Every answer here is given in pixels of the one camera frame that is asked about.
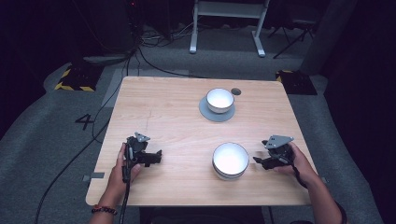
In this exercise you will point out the person's left hand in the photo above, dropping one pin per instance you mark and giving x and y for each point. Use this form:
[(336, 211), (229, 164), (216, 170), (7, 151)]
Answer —
[(116, 180)]

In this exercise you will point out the grey table grommet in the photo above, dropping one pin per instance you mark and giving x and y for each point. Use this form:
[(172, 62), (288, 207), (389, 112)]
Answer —
[(236, 91)]

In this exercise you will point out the person's right hand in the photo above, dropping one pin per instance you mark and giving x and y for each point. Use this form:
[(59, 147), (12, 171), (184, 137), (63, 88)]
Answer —
[(302, 171)]

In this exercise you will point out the grey round coaster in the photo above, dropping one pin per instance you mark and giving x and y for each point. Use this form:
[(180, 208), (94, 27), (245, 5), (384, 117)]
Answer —
[(206, 114)]

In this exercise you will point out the person's dark clothing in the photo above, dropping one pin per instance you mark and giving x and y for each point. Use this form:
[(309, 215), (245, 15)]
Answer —
[(202, 216)]

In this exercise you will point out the white desk frame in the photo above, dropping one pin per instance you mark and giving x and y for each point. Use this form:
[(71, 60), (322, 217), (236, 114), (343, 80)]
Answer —
[(229, 11)]

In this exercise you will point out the black tripod stand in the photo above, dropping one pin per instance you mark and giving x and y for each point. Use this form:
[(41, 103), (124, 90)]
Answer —
[(292, 34)]

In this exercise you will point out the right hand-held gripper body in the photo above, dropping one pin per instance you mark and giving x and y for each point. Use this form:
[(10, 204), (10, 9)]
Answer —
[(280, 152)]

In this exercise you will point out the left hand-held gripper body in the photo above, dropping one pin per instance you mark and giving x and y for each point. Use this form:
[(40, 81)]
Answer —
[(138, 153)]

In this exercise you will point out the grey tape strip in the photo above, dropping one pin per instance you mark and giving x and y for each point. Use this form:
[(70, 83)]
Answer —
[(93, 176)]

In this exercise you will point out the grey pillar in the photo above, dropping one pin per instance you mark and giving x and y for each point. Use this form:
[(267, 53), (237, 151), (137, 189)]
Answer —
[(330, 37)]

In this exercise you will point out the white ceramic bowl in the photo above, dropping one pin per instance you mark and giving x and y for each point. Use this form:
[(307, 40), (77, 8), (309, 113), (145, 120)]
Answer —
[(219, 99), (230, 160)]

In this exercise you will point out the yellow-black striped stand base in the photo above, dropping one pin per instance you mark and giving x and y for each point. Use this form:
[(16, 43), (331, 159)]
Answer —
[(77, 79), (297, 82)]

